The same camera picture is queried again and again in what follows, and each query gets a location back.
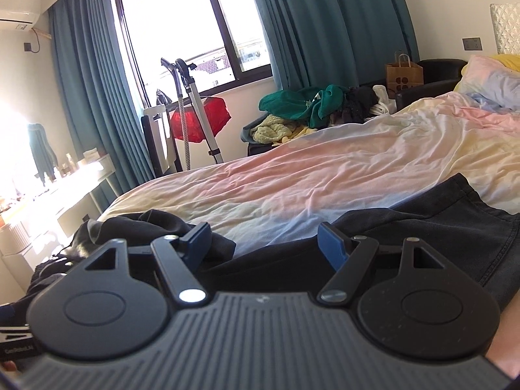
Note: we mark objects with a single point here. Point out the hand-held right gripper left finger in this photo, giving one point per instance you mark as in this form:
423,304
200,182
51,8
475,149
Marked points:
199,239

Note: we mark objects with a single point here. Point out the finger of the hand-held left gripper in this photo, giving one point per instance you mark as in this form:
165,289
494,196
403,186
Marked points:
8,315

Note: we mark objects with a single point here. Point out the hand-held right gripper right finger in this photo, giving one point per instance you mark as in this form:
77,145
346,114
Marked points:
330,243

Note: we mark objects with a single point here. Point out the dark black garment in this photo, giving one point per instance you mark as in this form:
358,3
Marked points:
138,223

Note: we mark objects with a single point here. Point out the washed black shorts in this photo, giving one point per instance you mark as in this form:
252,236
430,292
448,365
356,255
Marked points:
426,227

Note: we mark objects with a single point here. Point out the black clothes heap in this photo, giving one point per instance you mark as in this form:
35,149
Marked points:
357,105

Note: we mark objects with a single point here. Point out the person's left hand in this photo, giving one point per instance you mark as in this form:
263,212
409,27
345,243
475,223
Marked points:
9,367

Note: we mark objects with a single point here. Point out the white ribbed appliance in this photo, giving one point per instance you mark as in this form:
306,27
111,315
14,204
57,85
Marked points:
14,237

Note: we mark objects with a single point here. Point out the pastel tie-dye duvet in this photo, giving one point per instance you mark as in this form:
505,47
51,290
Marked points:
325,162

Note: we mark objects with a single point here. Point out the white ironing rack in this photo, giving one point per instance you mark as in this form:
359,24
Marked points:
156,138

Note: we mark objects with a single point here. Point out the red garment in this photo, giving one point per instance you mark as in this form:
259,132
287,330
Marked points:
211,118

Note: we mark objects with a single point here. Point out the white desk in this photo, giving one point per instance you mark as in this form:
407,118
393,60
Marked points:
61,199

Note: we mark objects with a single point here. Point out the pale yellow knitted cloth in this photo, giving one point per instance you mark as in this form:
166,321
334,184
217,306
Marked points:
272,128

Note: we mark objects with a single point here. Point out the small box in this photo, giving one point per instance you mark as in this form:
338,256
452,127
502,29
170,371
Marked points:
95,156

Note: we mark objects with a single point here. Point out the garment steamer stand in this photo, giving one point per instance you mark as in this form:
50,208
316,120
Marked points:
199,105

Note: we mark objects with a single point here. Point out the green hoodie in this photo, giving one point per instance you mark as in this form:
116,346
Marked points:
292,103

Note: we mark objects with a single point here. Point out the small bottle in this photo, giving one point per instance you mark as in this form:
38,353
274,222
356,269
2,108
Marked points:
71,164

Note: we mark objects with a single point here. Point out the white cloth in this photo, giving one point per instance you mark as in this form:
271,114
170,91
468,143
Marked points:
382,101

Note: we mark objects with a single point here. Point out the dark green hanging cloth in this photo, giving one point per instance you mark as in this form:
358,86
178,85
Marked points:
40,150

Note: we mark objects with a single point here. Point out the brown paper bag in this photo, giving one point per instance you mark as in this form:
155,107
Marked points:
404,75

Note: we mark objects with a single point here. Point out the teal curtain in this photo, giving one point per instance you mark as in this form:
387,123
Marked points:
325,28
89,89

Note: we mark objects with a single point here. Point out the person's leg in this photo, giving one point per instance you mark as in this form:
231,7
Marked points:
505,341

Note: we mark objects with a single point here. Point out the black leather armchair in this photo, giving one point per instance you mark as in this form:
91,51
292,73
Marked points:
443,73

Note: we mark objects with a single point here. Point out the dark framed window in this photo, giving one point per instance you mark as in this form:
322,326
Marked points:
170,28

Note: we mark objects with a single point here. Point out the pastel tie-dye pillow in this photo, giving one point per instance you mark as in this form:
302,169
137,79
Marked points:
491,81

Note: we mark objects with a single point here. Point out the yellow pillow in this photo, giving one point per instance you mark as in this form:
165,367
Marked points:
511,60

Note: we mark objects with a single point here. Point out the white quilted headboard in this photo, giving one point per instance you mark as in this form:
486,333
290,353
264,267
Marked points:
505,28

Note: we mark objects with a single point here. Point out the white air conditioner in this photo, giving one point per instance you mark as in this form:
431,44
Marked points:
16,12

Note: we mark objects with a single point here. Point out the grey wall socket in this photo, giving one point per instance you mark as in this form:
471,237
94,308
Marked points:
472,44

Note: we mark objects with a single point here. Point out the black wall socket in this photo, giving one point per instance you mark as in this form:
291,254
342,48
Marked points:
28,46

